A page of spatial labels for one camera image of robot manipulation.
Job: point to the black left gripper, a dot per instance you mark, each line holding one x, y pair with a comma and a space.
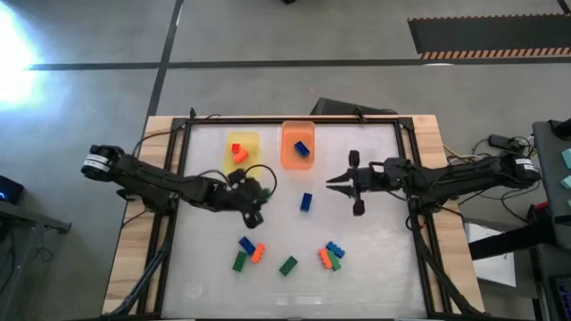
236, 198

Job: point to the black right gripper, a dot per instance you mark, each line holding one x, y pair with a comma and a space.
368, 180

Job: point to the green toy brick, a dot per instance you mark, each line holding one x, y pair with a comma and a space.
239, 261
267, 194
288, 265
335, 264

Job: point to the orange toy brick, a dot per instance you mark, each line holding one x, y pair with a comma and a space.
258, 252
241, 156
324, 258

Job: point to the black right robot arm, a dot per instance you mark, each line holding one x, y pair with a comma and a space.
446, 180

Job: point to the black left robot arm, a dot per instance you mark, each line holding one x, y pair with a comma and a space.
147, 178

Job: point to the orange translucent plastic bin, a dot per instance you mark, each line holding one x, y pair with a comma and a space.
290, 158

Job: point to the yellow translucent plastic bin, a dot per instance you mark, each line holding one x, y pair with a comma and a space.
246, 138

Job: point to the black power adapter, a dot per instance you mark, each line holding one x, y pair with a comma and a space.
502, 142

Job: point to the white paper sheet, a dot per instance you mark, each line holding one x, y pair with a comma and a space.
490, 267

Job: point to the black beam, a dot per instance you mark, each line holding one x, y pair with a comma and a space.
508, 241

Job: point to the small red object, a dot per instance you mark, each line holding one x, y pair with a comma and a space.
540, 206

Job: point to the grey side table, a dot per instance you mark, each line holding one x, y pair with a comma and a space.
551, 191

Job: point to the black hazard-striped floor mat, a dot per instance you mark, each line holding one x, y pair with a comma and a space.
490, 35

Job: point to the teal foam piece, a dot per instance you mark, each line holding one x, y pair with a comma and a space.
567, 158
567, 182

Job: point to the grey metal stand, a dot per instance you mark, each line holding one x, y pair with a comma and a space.
35, 218

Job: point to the black rounded object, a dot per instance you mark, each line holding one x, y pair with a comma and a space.
563, 128

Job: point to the backlit keyboard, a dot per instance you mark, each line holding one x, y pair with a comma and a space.
563, 298

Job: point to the black device with blue light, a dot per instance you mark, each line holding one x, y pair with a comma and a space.
11, 189

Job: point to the black frame clamp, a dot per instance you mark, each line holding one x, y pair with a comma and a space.
192, 113
360, 115

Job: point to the black aluminium table frame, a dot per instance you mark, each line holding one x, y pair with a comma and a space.
267, 120

